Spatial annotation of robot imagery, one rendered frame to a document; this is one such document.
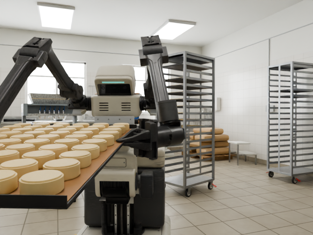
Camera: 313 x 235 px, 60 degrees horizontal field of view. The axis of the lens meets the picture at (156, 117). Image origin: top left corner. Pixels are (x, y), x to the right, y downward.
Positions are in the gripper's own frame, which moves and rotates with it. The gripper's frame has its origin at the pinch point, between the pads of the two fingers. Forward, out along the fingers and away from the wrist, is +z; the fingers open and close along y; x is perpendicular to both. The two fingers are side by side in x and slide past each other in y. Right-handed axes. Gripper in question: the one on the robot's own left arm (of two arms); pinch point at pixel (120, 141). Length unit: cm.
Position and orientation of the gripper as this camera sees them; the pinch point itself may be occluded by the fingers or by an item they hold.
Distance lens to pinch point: 65.4
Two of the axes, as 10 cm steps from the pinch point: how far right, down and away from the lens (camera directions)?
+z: -7.4, 0.5, -6.7
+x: -6.7, -0.6, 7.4
